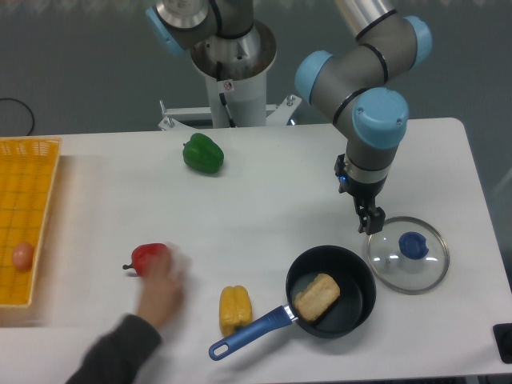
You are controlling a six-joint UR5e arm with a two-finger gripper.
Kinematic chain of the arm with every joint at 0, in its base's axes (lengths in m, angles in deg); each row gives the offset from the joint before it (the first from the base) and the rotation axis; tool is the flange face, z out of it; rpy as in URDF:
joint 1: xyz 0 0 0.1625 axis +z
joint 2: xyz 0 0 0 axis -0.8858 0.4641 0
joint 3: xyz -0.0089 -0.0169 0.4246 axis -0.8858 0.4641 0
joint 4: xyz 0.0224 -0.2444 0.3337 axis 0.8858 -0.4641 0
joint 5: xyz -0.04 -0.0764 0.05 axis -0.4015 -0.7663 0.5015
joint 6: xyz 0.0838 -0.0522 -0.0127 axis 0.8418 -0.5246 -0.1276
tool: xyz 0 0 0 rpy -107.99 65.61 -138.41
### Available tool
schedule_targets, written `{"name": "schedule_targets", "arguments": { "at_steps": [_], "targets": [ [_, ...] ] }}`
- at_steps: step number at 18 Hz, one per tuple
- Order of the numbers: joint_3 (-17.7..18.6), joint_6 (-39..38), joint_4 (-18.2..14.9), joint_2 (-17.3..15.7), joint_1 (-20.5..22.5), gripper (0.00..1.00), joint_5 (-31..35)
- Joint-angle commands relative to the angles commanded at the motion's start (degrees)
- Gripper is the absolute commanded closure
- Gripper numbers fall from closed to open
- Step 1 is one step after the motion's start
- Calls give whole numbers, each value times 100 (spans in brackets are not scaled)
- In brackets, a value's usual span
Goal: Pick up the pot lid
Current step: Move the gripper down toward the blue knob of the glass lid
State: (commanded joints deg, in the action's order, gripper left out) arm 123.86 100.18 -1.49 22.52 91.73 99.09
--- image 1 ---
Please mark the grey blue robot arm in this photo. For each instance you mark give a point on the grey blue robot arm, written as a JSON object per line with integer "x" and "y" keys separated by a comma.
{"x": 350, "y": 91}

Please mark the brown egg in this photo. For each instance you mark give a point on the brown egg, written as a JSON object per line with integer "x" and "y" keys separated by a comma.
{"x": 22, "y": 256}

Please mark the green bell pepper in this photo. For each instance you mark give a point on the green bell pepper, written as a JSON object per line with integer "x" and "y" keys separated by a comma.
{"x": 202, "y": 154}

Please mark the dark grey sleeve forearm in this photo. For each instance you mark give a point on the dark grey sleeve forearm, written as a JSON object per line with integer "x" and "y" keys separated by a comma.
{"x": 117, "y": 356}

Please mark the red bell pepper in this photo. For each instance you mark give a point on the red bell pepper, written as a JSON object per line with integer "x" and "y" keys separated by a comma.
{"x": 142, "y": 255}

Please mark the glass pot lid blue knob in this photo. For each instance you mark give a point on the glass pot lid blue knob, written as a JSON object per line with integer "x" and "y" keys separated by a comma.
{"x": 408, "y": 255}

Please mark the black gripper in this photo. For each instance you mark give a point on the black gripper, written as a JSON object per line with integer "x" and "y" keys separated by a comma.
{"x": 363, "y": 186}

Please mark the person's hand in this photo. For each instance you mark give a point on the person's hand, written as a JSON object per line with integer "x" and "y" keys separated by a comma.
{"x": 163, "y": 291}

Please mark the yellow bell pepper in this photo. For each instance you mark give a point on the yellow bell pepper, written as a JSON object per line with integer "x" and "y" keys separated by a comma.
{"x": 235, "y": 309}

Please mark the black device at table edge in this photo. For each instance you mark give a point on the black device at table edge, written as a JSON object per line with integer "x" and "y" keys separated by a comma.
{"x": 503, "y": 337}

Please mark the yellow plastic basket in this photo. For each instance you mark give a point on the yellow plastic basket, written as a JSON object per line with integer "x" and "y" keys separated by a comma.
{"x": 28, "y": 172}

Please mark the fried tofu piece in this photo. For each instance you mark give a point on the fried tofu piece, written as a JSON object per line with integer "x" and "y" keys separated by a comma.
{"x": 312, "y": 302}

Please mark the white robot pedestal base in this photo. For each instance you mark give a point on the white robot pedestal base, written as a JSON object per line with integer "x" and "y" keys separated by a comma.
{"x": 235, "y": 72}

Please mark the black saucepan blue handle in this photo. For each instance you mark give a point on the black saucepan blue handle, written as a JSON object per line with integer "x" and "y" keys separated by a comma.
{"x": 357, "y": 300}

